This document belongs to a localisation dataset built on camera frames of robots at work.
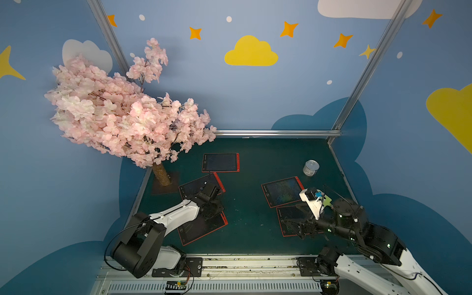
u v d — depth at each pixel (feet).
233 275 2.44
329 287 2.40
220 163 3.65
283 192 3.24
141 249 1.38
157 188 3.21
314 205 1.82
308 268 2.44
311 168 3.34
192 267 2.42
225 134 4.60
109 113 1.80
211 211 2.47
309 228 1.77
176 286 2.40
